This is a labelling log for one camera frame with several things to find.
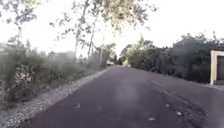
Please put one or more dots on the gravel verge strip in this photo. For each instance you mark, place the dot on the gravel verge strip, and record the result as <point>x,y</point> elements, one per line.
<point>36,105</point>

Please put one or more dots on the row of trees and bushes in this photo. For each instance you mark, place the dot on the row of trees and bushes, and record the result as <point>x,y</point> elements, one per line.
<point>43,70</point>
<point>180,60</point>

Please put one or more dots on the dark asphalt road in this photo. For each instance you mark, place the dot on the dark asphalt road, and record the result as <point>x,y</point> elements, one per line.
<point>123,103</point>

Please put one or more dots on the white gate frame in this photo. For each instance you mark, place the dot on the white gate frame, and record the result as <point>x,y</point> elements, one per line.
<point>214,66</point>

